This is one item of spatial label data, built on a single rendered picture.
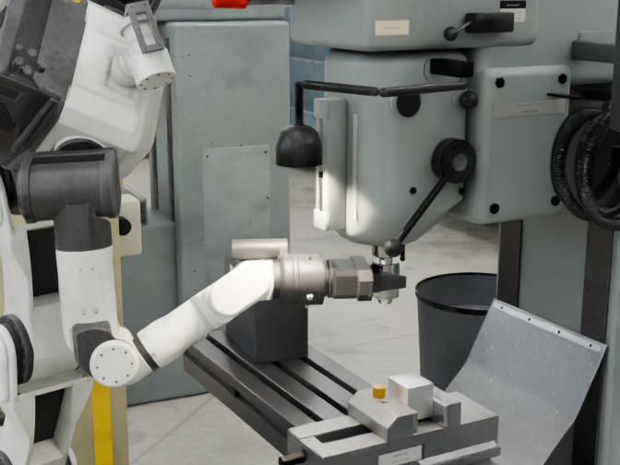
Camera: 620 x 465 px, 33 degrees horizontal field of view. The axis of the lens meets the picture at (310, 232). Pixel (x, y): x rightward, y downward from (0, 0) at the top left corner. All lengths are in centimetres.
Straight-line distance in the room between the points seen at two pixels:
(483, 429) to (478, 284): 228
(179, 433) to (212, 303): 250
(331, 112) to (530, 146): 34
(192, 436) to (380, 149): 266
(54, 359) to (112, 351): 46
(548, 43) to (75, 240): 82
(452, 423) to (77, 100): 81
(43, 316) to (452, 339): 190
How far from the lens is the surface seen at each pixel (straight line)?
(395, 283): 175
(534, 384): 201
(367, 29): 154
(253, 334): 219
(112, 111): 174
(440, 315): 368
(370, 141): 162
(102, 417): 358
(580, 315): 196
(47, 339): 212
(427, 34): 160
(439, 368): 376
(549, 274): 201
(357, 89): 150
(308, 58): 935
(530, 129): 174
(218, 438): 411
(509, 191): 174
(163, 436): 415
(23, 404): 217
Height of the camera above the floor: 174
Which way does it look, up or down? 14 degrees down
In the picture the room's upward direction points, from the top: straight up
